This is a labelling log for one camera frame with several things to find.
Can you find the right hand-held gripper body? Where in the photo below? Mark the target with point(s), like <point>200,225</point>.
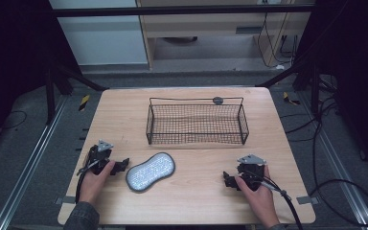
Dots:
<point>251,169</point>

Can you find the person's left hand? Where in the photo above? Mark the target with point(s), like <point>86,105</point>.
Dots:
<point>92,187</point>

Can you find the black metal stand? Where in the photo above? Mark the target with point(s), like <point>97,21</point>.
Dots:
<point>50,96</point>
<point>314,89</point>

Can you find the yellow black tape strip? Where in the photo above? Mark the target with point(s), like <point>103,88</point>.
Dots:
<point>84,103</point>
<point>289,99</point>

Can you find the dark curtain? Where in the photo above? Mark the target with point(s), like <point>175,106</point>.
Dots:
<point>12,57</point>
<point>357,64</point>

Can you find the black horizontal frame bar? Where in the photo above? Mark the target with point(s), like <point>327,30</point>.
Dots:
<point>172,10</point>

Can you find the grey oval scrub sponge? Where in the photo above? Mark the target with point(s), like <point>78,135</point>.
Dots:
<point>150,172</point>

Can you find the grey metal table bracket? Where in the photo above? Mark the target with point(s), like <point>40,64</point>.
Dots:
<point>307,200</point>
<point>64,200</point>

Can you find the person's right hand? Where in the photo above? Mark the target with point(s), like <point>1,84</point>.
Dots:
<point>260,201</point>

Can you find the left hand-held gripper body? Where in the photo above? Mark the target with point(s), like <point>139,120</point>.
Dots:
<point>97,156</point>

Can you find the white cabinet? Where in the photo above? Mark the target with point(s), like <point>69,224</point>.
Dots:
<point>102,38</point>

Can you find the aluminium floor rail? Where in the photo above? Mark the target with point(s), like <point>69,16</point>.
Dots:
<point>28,172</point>
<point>341,169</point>

